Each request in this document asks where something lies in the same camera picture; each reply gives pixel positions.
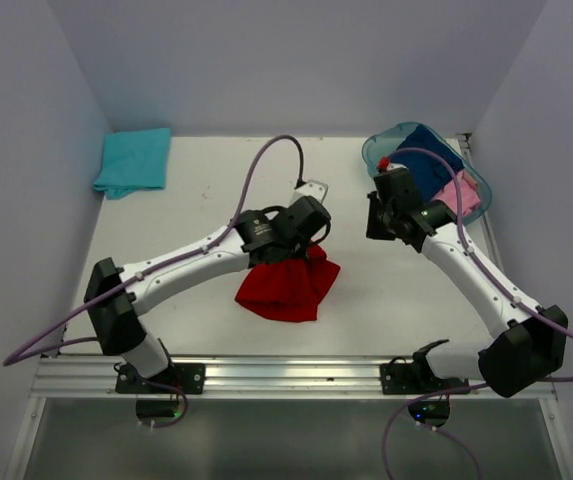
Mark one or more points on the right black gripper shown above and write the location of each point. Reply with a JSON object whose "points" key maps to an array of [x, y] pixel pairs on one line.
{"points": [[373, 231]]}

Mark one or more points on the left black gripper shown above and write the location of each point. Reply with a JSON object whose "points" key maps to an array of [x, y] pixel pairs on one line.
{"points": [[302, 251]]}

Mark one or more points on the red t shirt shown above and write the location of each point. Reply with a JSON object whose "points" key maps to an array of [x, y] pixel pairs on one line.
{"points": [[290, 291]]}

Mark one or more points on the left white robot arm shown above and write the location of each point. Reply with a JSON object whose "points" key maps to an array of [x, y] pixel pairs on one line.
{"points": [[117, 297]]}

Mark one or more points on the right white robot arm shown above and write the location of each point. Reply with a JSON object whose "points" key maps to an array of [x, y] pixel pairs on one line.
{"points": [[526, 341]]}

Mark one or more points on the navy blue t shirt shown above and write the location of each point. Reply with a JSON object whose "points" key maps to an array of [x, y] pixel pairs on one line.
{"points": [[429, 174]]}

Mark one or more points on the teal plastic basket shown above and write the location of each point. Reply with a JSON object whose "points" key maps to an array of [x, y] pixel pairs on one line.
{"points": [[385, 144]]}

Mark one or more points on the pink t shirt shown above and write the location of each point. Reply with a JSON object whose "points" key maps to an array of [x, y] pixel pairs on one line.
{"points": [[470, 199]]}

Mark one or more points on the folded teal t shirt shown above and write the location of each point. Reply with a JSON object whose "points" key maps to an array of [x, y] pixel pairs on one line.
{"points": [[133, 161]]}

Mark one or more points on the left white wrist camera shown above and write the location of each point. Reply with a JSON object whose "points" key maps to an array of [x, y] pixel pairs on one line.
{"points": [[315, 189]]}

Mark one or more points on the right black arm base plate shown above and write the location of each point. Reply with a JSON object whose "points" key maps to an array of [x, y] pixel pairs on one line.
{"points": [[404, 376]]}

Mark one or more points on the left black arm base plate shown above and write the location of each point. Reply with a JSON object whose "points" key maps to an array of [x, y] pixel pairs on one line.
{"points": [[189, 378]]}

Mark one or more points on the aluminium mounting rail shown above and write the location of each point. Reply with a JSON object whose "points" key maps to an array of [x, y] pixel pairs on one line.
{"points": [[226, 377]]}

